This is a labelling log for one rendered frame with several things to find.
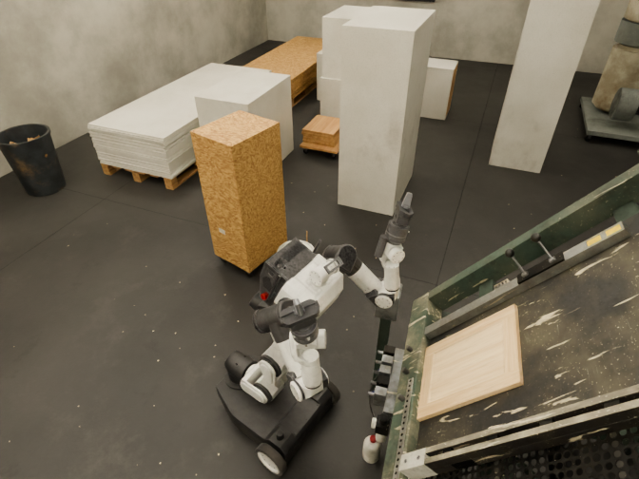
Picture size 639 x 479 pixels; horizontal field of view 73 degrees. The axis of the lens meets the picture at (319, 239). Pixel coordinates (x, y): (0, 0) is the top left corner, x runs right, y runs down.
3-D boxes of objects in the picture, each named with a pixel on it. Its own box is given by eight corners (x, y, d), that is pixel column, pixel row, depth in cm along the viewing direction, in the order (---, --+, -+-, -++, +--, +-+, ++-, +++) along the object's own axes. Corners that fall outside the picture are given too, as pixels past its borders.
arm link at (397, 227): (415, 203, 179) (405, 228, 185) (392, 199, 178) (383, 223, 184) (419, 216, 168) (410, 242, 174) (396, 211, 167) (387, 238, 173)
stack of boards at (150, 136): (216, 103, 694) (210, 62, 655) (274, 112, 663) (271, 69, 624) (103, 174, 515) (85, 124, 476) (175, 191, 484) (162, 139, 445)
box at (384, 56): (363, 165, 527) (373, 5, 419) (412, 175, 509) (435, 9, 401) (338, 203, 462) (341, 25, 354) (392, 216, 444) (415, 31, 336)
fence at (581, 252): (431, 332, 213) (425, 327, 212) (628, 227, 153) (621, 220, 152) (430, 339, 209) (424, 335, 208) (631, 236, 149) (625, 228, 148)
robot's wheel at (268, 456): (281, 466, 229) (282, 481, 242) (287, 458, 232) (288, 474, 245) (253, 443, 238) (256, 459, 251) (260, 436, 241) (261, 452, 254)
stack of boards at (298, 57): (297, 59, 884) (297, 35, 857) (345, 64, 853) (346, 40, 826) (235, 100, 705) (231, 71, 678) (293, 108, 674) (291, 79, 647)
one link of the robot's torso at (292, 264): (239, 308, 191) (255, 264, 165) (287, 266, 213) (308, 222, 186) (288, 354, 186) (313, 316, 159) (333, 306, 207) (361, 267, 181)
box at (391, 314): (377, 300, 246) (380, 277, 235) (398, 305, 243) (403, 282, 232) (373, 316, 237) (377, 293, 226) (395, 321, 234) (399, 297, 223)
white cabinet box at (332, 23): (342, 60, 627) (344, 5, 583) (381, 65, 610) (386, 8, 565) (322, 77, 569) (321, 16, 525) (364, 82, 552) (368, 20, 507)
